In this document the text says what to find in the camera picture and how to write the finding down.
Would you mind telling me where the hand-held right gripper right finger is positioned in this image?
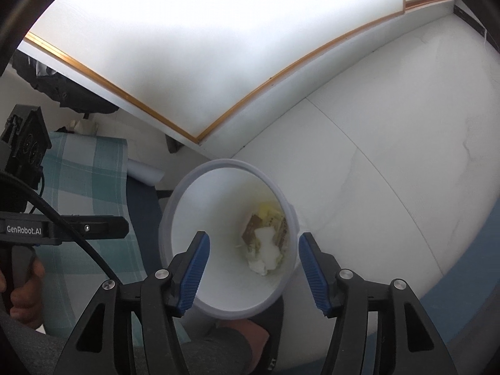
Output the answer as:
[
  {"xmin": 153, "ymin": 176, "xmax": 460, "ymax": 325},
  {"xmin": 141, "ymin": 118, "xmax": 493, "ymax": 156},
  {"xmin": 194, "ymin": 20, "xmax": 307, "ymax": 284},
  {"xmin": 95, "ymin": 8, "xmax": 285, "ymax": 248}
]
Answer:
[{"xmin": 298, "ymin": 232, "xmax": 458, "ymax": 375}]

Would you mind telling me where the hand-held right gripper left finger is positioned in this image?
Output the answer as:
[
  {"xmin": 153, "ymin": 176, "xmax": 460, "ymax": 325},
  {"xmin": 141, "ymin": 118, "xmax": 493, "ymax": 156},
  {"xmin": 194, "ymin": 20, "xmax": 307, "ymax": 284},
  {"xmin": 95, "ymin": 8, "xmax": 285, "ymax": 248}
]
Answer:
[{"xmin": 52, "ymin": 230, "xmax": 212, "ymax": 375}]

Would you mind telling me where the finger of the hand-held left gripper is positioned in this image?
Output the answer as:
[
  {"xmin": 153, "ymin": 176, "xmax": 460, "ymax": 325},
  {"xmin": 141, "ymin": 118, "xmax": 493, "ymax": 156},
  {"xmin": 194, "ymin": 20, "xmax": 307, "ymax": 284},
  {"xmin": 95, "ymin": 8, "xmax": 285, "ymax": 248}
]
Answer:
[{"xmin": 60, "ymin": 214, "xmax": 130, "ymax": 240}]

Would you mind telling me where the white tissue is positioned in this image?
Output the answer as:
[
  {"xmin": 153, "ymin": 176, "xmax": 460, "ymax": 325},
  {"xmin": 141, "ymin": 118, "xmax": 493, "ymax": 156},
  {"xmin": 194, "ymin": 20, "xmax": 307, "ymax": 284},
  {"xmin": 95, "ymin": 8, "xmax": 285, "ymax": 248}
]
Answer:
[{"xmin": 246, "ymin": 226, "xmax": 283, "ymax": 276}]

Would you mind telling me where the white round trash bin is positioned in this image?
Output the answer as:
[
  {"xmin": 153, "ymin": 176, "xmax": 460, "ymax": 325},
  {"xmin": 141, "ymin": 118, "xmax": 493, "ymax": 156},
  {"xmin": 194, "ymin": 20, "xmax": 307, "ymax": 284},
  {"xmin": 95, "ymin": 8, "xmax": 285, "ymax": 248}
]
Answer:
[{"xmin": 158, "ymin": 158, "xmax": 302, "ymax": 319}]

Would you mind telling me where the yellow plastic snack wrapper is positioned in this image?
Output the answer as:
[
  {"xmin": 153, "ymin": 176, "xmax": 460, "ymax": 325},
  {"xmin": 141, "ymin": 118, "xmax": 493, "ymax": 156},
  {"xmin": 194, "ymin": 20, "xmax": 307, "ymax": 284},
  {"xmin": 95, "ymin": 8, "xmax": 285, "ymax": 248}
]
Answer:
[{"xmin": 245, "ymin": 201, "xmax": 288, "ymax": 270}]

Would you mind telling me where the person's left forearm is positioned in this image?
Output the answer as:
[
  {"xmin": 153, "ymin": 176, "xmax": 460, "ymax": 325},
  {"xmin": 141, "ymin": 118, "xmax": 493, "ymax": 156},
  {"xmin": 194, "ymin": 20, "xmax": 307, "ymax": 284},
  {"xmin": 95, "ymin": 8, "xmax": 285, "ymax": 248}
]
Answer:
[{"xmin": 0, "ymin": 312, "xmax": 75, "ymax": 375}]

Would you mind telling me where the person's left hand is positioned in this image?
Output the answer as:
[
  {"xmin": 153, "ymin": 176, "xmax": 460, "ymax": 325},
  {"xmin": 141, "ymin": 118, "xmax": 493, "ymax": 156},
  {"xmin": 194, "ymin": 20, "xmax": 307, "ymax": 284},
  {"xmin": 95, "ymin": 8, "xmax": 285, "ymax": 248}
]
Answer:
[{"xmin": 8, "ymin": 260, "xmax": 45, "ymax": 331}]

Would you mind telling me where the teal plaid bed sheet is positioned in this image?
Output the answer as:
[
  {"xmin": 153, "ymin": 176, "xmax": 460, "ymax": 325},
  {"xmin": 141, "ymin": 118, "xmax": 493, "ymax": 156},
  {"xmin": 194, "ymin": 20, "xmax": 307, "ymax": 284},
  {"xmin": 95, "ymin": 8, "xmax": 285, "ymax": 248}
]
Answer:
[{"xmin": 38, "ymin": 130, "xmax": 158, "ymax": 337}]

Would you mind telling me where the black slipper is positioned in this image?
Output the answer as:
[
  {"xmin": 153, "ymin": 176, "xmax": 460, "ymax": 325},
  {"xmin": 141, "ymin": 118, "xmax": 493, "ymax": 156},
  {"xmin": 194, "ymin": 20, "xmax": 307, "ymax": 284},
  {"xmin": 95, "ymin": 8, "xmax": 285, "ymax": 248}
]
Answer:
[{"xmin": 252, "ymin": 300, "xmax": 284, "ymax": 375}]

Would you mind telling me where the brown snack wrapper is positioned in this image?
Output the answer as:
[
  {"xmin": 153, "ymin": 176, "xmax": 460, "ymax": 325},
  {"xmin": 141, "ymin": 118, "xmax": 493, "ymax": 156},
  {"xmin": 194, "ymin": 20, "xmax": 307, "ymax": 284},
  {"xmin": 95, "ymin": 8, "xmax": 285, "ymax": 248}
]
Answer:
[{"xmin": 241, "ymin": 212, "xmax": 290, "ymax": 254}]

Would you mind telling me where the person's leg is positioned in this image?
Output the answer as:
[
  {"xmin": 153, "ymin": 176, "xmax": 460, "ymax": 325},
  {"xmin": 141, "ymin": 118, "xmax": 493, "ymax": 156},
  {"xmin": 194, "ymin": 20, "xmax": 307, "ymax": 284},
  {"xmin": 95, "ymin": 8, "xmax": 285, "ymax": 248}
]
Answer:
[{"xmin": 179, "ymin": 317, "xmax": 271, "ymax": 375}]

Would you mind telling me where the white crumpled object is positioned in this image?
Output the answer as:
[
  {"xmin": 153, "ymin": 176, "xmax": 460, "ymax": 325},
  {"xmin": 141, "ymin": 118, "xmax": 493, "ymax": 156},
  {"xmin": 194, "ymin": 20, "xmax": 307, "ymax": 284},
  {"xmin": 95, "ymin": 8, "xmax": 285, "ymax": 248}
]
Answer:
[{"xmin": 66, "ymin": 120, "xmax": 99, "ymax": 136}]

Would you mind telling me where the black jacket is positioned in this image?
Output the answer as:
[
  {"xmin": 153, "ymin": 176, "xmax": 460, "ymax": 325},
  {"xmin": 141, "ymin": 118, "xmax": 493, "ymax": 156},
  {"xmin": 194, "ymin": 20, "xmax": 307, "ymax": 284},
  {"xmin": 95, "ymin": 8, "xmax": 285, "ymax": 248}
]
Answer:
[{"xmin": 13, "ymin": 52, "xmax": 120, "ymax": 117}]

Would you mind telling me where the navy silver-lined garment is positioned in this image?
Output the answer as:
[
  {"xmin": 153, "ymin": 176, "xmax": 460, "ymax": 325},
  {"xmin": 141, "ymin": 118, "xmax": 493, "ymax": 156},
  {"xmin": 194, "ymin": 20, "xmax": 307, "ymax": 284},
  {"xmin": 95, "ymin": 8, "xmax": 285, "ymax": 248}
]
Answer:
[{"xmin": 35, "ymin": 60, "xmax": 59, "ymax": 79}]

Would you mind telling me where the black cable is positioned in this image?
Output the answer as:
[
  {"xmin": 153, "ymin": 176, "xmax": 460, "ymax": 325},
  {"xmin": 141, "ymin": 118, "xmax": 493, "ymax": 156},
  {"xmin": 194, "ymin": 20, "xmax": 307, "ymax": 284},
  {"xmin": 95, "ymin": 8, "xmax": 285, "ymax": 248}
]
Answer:
[{"xmin": 0, "ymin": 170, "xmax": 120, "ymax": 287}]

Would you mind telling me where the white cylindrical post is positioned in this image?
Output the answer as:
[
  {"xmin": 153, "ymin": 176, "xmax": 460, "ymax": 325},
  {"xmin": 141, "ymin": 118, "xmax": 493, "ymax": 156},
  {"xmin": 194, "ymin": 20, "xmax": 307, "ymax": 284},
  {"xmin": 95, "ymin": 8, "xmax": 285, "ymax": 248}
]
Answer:
[{"xmin": 128, "ymin": 158, "xmax": 162, "ymax": 185}]

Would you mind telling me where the black marble wall trim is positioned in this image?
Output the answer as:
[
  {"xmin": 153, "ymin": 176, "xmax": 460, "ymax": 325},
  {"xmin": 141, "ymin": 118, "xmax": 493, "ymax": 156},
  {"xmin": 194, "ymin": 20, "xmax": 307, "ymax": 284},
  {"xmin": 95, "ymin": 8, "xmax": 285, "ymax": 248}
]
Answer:
[{"xmin": 453, "ymin": 3, "xmax": 491, "ymax": 42}]

